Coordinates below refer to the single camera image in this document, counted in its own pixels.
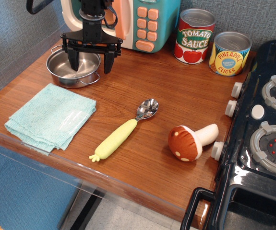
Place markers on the tomato sauce can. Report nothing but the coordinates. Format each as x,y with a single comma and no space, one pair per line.
195,30

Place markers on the toy microwave teal and cream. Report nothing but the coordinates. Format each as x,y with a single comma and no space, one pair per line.
143,25

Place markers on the light blue folded cloth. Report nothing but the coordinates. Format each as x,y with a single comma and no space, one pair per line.
51,119

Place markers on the small stainless steel pan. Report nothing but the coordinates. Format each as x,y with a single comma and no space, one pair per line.
62,73

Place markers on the spoon with yellow handle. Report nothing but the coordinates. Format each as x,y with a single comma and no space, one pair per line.
145,110

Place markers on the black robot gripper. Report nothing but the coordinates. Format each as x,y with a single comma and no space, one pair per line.
91,39

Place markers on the plush brown mushroom toy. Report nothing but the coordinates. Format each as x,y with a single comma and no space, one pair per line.
187,145

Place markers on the pineapple slices can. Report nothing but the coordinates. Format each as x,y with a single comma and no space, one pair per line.
229,53

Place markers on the black toy stove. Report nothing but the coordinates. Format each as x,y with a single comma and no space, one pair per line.
245,193

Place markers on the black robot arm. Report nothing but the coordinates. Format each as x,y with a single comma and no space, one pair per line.
96,7

